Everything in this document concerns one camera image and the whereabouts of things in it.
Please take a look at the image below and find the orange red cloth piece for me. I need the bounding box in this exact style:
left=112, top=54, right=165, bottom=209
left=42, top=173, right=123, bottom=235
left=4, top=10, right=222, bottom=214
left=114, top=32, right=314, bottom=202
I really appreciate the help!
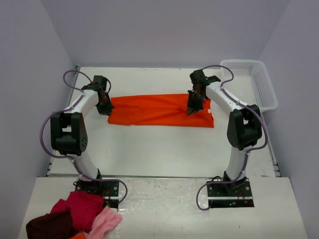
left=71, top=232, right=87, bottom=239

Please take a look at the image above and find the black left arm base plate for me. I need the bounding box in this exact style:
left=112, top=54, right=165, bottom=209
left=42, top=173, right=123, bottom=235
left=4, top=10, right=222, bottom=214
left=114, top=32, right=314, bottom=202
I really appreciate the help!
left=73, top=179, right=119, bottom=209

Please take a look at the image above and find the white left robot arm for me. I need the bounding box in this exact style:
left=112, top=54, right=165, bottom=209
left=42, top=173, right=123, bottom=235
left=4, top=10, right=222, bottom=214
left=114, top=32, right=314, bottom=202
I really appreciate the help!
left=50, top=76, right=114, bottom=196

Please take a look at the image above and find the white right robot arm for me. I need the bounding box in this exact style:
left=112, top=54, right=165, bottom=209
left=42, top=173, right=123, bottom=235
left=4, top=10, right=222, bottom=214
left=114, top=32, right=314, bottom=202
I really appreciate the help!
left=187, top=69, right=268, bottom=196

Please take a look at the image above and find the dark maroon t shirt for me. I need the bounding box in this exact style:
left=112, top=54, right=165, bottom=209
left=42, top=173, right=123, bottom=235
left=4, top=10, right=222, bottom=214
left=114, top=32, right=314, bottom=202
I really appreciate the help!
left=26, top=212, right=77, bottom=239

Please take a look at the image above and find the crimson red t shirt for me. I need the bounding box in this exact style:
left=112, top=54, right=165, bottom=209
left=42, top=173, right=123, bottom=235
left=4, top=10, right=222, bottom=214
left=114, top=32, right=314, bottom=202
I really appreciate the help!
left=51, top=191, right=104, bottom=233

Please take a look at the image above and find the white plastic basket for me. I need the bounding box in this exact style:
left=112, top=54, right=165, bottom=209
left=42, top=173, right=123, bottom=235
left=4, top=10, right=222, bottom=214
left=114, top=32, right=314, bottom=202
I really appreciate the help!
left=220, top=59, right=278, bottom=112

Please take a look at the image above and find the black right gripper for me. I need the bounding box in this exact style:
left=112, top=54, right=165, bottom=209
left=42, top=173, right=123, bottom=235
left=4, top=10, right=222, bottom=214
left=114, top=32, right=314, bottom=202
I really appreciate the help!
left=187, top=90, right=207, bottom=117

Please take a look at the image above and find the pink t shirt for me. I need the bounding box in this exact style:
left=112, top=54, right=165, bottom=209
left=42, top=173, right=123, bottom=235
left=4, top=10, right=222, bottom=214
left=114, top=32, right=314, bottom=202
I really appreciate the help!
left=86, top=207, right=123, bottom=239

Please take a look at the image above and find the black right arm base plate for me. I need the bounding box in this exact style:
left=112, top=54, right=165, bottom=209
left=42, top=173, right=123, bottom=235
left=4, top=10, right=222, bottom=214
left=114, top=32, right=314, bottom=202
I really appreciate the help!
left=207, top=176, right=254, bottom=209

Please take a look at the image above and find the orange t shirt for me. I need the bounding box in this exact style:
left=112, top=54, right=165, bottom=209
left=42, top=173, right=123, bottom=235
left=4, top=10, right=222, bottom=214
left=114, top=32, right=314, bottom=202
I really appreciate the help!
left=108, top=94, right=214, bottom=128

